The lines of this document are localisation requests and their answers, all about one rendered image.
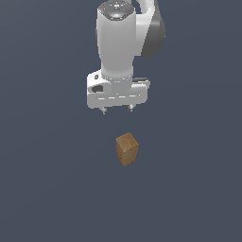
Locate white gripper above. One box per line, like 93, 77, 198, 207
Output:
86, 71, 151, 115

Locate brown wooden block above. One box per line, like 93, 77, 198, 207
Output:
114, 131, 140, 167

